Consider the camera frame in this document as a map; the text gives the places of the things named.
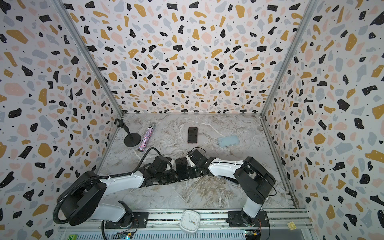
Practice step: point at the silver smartphone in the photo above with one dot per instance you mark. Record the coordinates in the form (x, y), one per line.
(182, 169)

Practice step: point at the pink silicone phone case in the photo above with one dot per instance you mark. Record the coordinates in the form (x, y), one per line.
(192, 135)

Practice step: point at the aluminium frame post right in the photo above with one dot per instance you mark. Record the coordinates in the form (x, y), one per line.
(290, 54)

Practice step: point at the purple glitter microphone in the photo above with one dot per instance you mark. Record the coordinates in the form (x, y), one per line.
(146, 138)

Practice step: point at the white square clock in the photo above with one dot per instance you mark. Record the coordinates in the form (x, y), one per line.
(190, 221)

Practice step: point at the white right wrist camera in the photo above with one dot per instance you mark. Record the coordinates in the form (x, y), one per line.
(191, 161)

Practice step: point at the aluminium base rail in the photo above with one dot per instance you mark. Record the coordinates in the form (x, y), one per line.
(270, 224)

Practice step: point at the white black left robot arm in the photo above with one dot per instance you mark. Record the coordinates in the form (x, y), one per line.
(82, 201)

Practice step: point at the aluminium frame post left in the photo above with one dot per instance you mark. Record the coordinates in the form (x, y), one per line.
(65, 16)

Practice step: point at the black round microphone stand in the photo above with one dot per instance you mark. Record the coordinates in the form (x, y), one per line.
(132, 139)

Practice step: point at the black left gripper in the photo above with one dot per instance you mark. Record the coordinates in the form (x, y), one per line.
(172, 178)

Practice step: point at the light blue phone case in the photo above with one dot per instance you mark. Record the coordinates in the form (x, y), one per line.
(228, 141)

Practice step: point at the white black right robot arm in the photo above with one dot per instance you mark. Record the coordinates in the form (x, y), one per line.
(256, 181)

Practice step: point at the aluminium frame post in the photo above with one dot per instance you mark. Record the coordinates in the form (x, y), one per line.
(65, 16)
(290, 54)

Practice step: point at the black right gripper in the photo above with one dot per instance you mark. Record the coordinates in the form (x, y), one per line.
(193, 170)

